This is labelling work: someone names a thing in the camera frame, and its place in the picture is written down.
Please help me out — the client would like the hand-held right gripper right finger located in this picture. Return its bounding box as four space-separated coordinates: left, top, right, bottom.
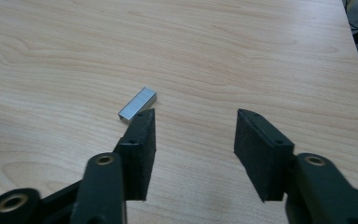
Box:
233 108 296 203

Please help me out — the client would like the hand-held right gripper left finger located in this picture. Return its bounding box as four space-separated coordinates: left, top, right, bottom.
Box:
113 107 158 202

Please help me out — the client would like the silver staple strip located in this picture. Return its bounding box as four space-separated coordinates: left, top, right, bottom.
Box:
117 86 158 121

